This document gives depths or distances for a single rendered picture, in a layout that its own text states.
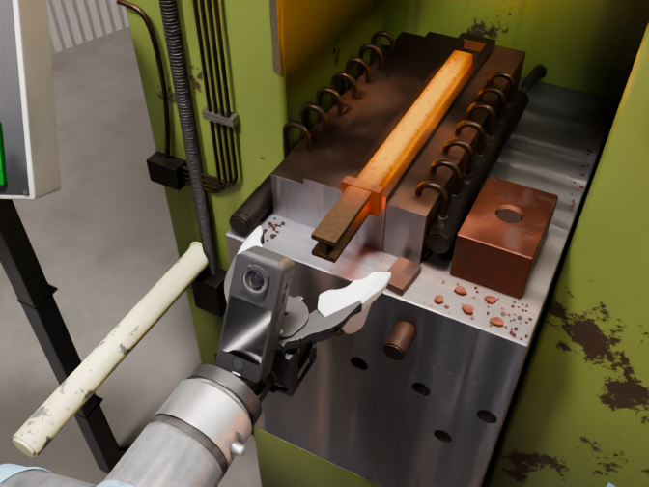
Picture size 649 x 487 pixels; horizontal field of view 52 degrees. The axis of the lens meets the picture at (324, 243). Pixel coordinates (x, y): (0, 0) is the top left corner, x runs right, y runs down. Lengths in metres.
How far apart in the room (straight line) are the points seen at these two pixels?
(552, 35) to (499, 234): 0.46
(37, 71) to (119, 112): 1.97
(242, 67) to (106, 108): 1.98
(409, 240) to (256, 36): 0.34
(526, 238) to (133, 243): 1.64
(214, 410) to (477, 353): 0.33
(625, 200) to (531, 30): 0.39
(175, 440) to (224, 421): 0.04
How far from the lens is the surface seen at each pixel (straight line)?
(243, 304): 0.56
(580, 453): 1.22
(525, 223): 0.78
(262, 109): 0.96
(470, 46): 1.08
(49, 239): 2.33
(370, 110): 0.91
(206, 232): 1.17
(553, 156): 1.00
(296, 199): 0.82
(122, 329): 1.12
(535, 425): 1.19
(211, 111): 1.00
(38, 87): 0.90
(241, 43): 0.93
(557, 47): 1.14
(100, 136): 2.74
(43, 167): 0.90
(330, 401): 0.99
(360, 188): 0.74
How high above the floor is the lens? 1.48
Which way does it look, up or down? 44 degrees down
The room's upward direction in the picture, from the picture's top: straight up
